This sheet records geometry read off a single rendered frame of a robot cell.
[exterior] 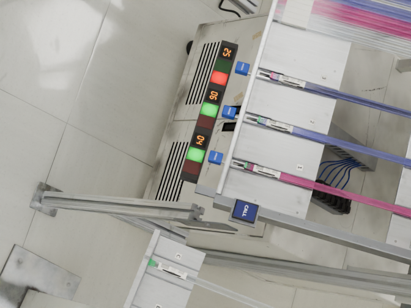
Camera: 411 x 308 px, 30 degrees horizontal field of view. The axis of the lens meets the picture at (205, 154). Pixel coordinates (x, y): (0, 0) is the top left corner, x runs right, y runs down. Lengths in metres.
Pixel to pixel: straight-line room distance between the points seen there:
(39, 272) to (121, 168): 0.41
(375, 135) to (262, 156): 0.67
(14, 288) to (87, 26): 0.79
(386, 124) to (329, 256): 0.46
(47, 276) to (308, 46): 1.01
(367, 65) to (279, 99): 0.58
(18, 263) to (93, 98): 0.54
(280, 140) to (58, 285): 0.88
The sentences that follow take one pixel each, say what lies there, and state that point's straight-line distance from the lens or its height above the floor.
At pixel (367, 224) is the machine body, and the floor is 0.62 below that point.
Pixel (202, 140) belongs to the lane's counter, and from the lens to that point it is 1.72.
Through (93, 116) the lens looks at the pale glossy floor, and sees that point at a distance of 2.34.
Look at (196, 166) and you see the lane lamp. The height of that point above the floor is 0.66.
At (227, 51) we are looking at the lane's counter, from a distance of 1.79.
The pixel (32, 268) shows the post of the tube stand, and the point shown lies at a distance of 2.24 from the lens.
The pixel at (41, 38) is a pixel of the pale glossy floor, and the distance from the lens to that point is 2.26.
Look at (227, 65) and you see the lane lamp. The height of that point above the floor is 0.66.
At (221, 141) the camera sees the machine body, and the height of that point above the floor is 0.34.
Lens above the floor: 1.92
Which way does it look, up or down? 47 degrees down
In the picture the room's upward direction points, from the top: 91 degrees clockwise
